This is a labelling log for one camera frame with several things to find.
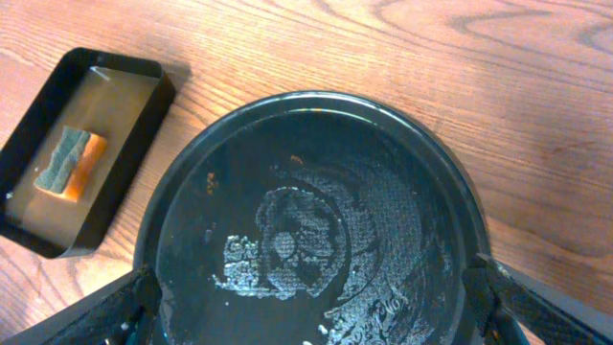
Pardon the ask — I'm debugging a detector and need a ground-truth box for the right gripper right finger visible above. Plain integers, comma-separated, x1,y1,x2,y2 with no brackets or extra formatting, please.
462,253,612,345

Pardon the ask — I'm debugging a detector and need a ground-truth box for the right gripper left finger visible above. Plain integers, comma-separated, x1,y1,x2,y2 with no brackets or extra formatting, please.
4,265,162,345

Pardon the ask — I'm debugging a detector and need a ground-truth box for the orange green sponge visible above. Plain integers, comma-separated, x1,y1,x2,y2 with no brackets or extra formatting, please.
34,126,107,202

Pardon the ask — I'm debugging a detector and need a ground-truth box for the black rectangular tray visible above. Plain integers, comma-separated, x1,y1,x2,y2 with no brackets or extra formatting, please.
1,48,176,259

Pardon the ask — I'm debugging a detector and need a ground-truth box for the round black tray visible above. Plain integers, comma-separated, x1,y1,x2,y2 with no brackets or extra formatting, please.
134,91,489,344

